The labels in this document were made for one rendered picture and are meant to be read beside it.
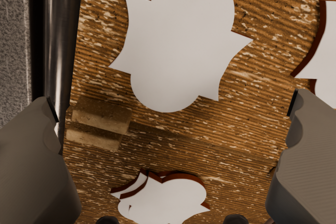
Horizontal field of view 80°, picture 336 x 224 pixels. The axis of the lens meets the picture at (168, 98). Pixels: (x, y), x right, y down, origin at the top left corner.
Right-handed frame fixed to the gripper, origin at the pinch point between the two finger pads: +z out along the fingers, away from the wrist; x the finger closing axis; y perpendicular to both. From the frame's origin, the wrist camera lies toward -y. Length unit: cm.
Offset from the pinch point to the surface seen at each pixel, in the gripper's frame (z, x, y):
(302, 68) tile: 7.5, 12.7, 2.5
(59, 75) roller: 10.1, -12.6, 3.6
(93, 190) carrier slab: 8.5, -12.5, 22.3
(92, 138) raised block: 5.7, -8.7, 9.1
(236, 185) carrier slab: 8.4, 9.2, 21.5
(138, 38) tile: 7.3, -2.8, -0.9
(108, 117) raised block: 5.9, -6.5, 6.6
